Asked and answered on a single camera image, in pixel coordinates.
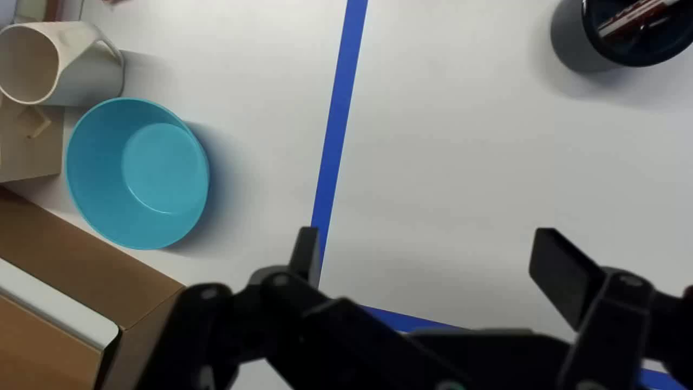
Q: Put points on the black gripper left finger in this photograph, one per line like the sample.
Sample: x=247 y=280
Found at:
x=289 y=325

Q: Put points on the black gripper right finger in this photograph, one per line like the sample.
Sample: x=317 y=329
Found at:
x=614 y=317

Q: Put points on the red marker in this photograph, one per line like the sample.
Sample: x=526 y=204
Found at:
x=635 y=15

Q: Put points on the dark green mug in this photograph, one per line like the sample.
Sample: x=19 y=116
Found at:
x=570 y=43

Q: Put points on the cream ceramic mug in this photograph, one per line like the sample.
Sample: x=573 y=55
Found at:
x=79 y=72

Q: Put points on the blue plastic bowl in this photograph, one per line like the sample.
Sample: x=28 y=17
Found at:
x=137 y=173

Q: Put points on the brown cardboard box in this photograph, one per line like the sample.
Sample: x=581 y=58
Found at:
x=79 y=261

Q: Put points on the long blue tape strip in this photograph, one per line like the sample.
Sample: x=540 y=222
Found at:
x=338 y=109

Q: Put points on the white foam panel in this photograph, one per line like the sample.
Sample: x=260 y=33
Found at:
x=50 y=305

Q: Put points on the tan wooden block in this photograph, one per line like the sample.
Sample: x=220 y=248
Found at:
x=23 y=152

